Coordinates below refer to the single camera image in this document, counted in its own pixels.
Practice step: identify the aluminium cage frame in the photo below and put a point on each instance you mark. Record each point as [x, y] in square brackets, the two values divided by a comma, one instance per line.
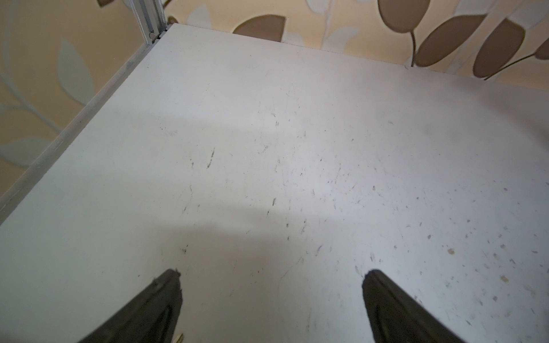
[60, 62]

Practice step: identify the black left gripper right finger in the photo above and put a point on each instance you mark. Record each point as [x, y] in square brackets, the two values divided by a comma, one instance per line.
[394, 316]

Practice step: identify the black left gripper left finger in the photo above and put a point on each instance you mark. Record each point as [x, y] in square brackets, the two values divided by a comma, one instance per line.
[151, 316]

